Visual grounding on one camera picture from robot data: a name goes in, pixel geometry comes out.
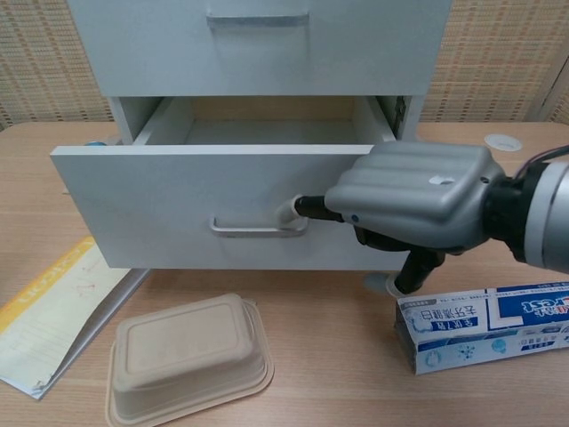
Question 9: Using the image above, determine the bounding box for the yellow white paper notebook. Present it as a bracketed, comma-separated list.
[0, 236, 150, 400]

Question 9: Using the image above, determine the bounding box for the woven bamboo screen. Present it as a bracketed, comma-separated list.
[0, 0, 569, 133]

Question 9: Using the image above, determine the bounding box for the blue white toothpaste box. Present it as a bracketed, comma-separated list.
[392, 280, 569, 377]

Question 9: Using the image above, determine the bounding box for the beige pulp food container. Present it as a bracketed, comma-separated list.
[104, 293, 276, 427]

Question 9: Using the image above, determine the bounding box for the white drawer with long handle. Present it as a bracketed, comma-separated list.
[66, 0, 461, 98]

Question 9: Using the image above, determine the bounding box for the white desk cable grommet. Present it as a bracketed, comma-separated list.
[484, 133, 523, 154]

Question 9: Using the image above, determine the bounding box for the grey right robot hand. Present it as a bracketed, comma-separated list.
[276, 141, 508, 296]

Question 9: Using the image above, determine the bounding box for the white drawer with short handle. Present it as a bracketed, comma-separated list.
[49, 95, 417, 272]

